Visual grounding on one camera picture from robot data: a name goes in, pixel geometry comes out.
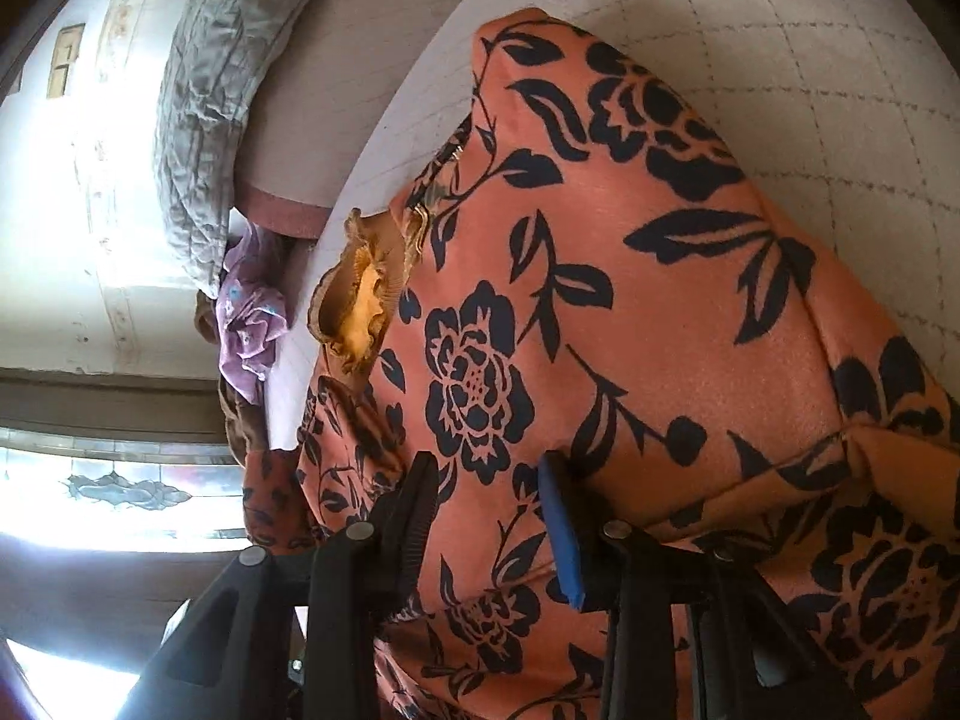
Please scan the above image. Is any orange black floral garment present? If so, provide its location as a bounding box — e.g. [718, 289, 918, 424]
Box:
[244, 10, 958, 718]

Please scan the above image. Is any stained glass door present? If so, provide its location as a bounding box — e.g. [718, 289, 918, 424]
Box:
[2, 369, 247, 671]

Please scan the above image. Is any brown garment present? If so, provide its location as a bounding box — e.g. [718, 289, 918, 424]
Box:
[194, 291, 267, 466]

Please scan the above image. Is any purple floral cloth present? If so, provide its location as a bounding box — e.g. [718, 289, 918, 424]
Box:
[215, 220, 290, 406]

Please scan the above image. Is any pink quilted mattress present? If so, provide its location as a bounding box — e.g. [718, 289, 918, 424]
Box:
[267, 0, 958, 445]

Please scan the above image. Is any grey quilted pillow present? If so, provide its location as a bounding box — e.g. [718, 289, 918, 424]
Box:
[153, 0, 309, 298]

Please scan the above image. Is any pink bolster cushion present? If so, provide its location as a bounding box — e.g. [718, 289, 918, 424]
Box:
[235, 0, 462, 241]

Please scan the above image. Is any beige wall switch plate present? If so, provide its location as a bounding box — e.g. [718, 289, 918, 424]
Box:
[47, 23, 85, 99]

